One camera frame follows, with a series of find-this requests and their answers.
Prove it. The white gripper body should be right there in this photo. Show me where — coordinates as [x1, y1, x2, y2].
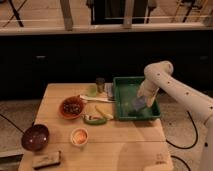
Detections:
[137, 82, 158, 107]

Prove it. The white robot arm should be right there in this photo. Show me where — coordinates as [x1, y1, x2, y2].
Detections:
[137, 61, 213, 171]

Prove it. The green plastic tray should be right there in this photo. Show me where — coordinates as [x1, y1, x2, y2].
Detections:
[113, 76, 161, 121]

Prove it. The grey small packet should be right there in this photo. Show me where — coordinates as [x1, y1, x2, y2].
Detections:
[106, 84, 114, 99]

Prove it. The yellow banana toy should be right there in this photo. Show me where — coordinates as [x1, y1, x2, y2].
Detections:
[95, 106, 114, 120]

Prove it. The dark spice jar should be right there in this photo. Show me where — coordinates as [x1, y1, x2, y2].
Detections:
[95, 77, 105, 93]

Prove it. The light green small item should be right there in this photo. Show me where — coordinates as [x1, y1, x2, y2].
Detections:
[87, 85, 97, 97]

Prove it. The green toy vegetable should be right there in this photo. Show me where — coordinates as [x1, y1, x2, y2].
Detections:
[83, 115, 107, 125]

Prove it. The wooden table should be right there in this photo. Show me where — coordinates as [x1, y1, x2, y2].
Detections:
[18, 83, 173, 171]

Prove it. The orange bowl with food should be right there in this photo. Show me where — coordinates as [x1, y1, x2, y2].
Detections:
[59, 96, 84, 120]

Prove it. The small orange cup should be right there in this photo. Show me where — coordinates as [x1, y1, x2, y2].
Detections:
[70, 128, 88, 147]

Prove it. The dark eraser block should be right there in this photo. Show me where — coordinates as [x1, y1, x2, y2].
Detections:
[32, 151, 61, 170]

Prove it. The dark purple bowl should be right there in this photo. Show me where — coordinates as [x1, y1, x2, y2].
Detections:
[21, 124, 50, 152]

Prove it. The white handled knife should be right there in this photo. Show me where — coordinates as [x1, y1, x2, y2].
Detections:
[80, 95, 114, 103]

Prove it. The black floor cable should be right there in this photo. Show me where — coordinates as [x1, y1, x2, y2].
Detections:
[165, 111, 200, 150]

